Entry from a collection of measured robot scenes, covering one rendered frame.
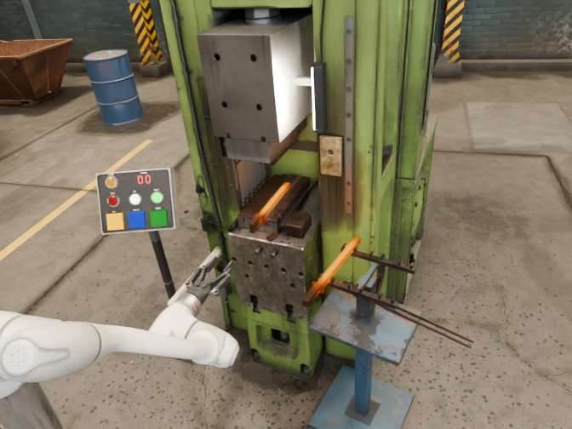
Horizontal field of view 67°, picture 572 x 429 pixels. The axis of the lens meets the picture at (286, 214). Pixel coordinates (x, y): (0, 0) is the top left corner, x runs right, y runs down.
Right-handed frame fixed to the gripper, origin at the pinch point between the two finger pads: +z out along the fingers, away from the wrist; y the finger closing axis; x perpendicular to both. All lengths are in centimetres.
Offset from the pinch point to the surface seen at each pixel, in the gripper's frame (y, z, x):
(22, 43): -659, 437, -20
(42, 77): -568, 383, -58
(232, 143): -9, 35, 35
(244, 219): -8.5, 35.1, -2.7
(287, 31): 13, 50, 75
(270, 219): 4.5, 35.4, -0.4
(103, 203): -68, 13, 9
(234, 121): -6, 35, 44
